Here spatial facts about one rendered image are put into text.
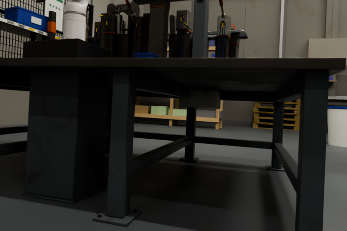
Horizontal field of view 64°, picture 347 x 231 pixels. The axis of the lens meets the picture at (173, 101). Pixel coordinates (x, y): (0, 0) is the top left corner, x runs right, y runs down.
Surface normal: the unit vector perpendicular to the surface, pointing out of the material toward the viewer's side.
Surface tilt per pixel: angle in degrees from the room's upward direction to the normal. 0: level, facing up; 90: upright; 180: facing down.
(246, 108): 90
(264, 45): 90
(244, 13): 90
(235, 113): 90
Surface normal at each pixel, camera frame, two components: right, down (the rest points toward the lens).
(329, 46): -0.27, -0.03
